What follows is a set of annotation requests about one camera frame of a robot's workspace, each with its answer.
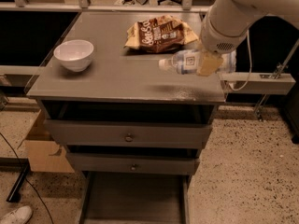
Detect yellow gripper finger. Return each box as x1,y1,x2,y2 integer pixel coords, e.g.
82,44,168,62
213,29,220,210
196,51,223,77

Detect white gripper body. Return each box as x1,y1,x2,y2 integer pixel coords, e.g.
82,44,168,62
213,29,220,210
200,14,247,54

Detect blue plastic water bottle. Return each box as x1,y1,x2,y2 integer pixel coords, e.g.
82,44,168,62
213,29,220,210
159,49,236,76

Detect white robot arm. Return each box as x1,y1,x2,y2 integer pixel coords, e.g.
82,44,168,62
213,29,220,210
196,0,299,77

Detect grey drawer cabinet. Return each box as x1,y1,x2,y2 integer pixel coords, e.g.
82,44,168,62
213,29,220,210
28,12,224,224

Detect grey middle drawer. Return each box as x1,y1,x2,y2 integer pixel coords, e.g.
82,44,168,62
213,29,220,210
65,153,197,175

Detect grey drawer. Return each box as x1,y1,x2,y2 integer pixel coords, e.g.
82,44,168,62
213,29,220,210
65,153,197,175
44,119,211,148
77,172,190,224

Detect grey top drawer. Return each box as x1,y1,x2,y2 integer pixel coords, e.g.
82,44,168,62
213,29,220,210
44,119,211,148

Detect grey bottom drawer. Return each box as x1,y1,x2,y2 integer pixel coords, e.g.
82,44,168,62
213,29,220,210
77,172,190,224

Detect brown snack chip bag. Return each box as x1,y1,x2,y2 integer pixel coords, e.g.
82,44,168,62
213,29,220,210
125,15,199,53

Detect white ceramic bowl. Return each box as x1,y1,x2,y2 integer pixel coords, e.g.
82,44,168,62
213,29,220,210
53,40,94,72

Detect cardboard box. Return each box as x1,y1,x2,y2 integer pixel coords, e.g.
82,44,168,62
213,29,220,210
23,111,74,173

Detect black metal floor bar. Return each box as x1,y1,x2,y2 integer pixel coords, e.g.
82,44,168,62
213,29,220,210
7,163,30,203

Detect white sneaker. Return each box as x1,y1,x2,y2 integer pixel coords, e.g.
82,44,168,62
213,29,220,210
0,205,33,224

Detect white hanging cable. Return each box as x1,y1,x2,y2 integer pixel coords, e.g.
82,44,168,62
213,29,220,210
227,30,252,92

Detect metal rail frame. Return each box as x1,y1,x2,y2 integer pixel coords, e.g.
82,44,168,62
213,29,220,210
0,0,299,123

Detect black floor cable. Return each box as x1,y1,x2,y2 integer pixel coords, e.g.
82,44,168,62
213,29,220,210
0,132,55,224

